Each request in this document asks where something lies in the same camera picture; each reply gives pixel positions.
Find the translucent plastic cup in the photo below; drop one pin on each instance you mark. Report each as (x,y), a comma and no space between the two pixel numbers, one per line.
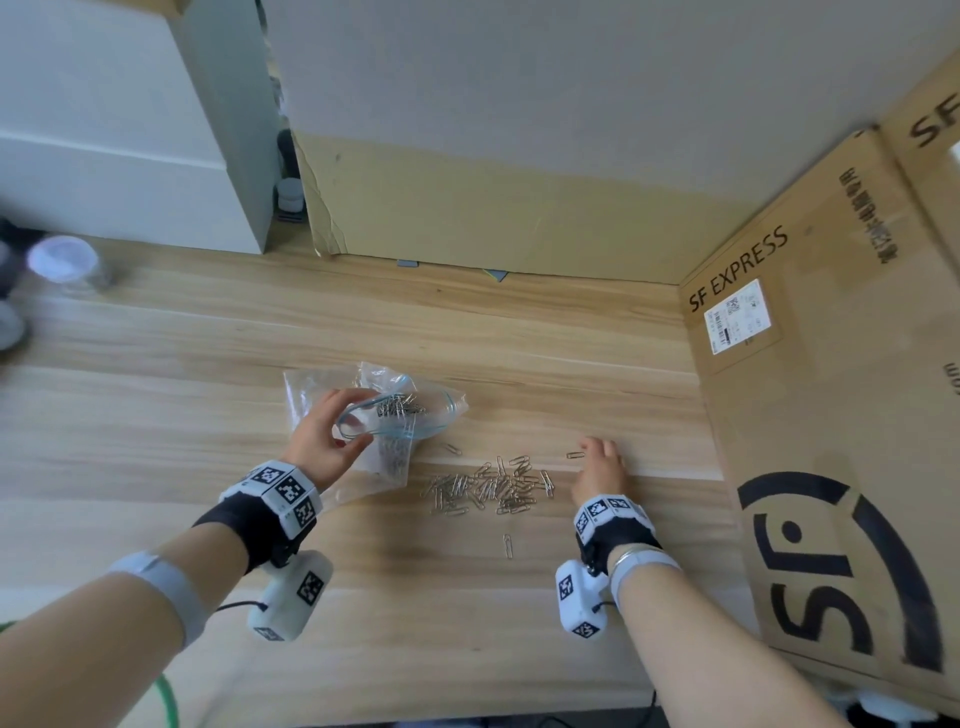
(67,262)

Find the right wrist marker band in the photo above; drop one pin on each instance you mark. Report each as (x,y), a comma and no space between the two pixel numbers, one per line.
(611,525)

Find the white shipping label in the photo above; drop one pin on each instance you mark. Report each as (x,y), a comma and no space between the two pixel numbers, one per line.
(739,315)

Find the person's right fingers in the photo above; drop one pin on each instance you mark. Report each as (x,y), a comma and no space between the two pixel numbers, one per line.
(600,448)

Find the person's left forearm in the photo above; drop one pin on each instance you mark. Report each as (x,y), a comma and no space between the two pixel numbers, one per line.
(90,645)

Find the white cabinet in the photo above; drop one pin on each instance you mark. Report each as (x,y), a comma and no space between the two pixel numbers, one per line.
(127,127)

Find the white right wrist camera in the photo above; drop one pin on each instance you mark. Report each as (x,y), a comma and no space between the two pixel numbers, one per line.
(579,600)

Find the wrist marker band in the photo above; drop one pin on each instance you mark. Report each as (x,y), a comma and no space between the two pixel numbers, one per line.
(270,502)
(611,525)

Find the large printed cardboard box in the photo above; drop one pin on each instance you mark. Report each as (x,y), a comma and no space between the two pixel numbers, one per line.
(840,450)

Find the small grey capped bottle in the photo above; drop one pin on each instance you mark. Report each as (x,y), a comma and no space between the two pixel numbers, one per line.
(290,199)

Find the flat clear plastic bag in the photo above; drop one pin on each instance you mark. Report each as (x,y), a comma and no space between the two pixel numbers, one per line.
(304,390)

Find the person's left thumb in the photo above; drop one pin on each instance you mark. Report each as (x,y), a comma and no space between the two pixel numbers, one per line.
(357,448)

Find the paper clips inside bag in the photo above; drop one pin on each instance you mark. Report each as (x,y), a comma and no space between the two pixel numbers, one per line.
(399,407)

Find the small grey triangular scrap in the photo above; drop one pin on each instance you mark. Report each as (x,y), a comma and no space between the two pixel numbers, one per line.
(496,274)

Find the left wrist marker band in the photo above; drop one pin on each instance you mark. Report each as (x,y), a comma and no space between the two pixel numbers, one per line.
(270,502)

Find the clear zip plastic bag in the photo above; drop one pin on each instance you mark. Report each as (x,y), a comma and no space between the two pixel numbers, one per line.
(420,420)

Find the person's right forearm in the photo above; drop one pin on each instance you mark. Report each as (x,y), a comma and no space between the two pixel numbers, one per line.
(705,660)

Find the person's left hand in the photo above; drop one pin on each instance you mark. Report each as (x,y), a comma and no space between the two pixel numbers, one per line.
(315,450)

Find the dark blurred object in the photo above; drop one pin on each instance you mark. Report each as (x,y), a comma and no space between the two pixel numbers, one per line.
(9,285)

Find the brown cardboard back panel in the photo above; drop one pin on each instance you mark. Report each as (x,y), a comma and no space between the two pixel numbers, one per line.
(525,210)

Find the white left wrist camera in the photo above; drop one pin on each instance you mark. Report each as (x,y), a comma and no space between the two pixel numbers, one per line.
(292,596)

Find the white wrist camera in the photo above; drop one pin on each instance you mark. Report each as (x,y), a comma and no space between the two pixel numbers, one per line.
(292,596)
(579,600)

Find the person's right hand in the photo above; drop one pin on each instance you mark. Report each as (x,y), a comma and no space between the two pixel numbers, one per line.
(598,480)

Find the pile of silver paper clips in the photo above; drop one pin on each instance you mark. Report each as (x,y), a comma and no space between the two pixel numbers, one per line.
(495,487)

